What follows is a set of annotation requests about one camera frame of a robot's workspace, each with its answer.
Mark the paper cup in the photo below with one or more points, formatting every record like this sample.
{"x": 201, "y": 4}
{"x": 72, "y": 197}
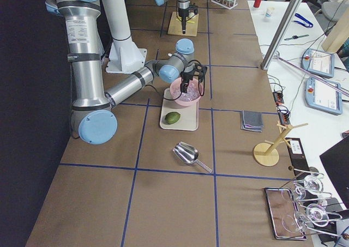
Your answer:
{"x": 269, "y": 12}

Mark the beige tray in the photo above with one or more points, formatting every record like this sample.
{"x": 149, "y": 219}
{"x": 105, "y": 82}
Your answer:
{"x": 188, "y": 120}

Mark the glass rack with glasses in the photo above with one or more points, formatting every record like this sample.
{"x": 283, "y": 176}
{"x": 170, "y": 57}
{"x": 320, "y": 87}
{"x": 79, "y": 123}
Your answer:
{"x": 309, "y": 194}

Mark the metal scoop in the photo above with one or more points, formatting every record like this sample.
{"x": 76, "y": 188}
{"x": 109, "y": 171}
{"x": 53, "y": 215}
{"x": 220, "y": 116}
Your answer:
{"x": 189, "y": 155}

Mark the far teach pendant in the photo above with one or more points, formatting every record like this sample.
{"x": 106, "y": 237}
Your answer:
{"x": 318, "y": 62}

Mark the black framed tray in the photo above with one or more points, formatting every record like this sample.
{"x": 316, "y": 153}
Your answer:
{"x": 281, "y": 209}

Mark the near teach pendant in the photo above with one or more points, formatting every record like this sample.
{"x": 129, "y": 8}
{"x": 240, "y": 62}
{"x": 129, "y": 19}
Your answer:
{"x": 321, "y": 96}

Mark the wooden mug tree stand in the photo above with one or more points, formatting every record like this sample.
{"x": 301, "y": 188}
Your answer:
{"x": 265, "y": 153}

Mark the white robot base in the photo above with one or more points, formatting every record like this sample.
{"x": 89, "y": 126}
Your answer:
{"x": 125, "y": 57}

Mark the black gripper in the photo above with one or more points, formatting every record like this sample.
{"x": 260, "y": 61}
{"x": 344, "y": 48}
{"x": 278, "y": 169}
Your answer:
{"x": 182, "y": 13}
{"x": 187, "y": 75}

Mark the long reacher stick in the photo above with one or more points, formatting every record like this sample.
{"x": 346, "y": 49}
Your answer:
{"x": 337, "y": 89}

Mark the pink bowl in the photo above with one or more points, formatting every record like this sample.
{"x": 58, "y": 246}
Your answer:
{"x": 199, "y": 87}

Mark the green avocado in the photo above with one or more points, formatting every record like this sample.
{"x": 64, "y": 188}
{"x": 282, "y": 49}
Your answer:
{"x": 172, "y": 117}

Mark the pile of ice cubes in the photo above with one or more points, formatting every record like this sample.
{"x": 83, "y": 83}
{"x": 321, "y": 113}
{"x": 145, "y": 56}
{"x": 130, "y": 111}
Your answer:
{"x": 190, "y": 95}

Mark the metal frame post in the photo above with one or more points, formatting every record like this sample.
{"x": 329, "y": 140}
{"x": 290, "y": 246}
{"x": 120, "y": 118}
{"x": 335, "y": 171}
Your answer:
{"x": 279, "y": 34}

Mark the teach pendant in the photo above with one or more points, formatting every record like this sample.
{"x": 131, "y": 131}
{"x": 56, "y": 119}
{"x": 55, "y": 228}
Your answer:
{"x": 318, "y": 62}
{"x": 321, "y": 96}

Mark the grey folded cloth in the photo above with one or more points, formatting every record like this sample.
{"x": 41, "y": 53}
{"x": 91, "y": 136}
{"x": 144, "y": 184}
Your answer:
{"x": 251, "y": 121}

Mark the power strip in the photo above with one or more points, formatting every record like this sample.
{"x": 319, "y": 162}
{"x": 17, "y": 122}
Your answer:
{"x": 283, "y": 112}

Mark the smartwatch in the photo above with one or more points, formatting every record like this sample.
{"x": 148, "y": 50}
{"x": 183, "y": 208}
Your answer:
{"x": 294, "y": 37}

